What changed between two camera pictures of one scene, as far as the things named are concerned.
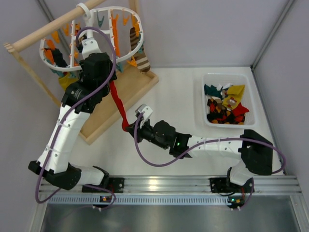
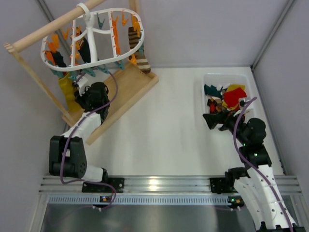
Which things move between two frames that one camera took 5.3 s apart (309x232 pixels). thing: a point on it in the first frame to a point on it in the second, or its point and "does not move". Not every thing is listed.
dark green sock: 213,91 does not move
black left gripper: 109,79 to 80,99
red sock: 125,124 to 231,97
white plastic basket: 222,79 does not move
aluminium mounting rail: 268,190 does not move
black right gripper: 134,128 to 219,120
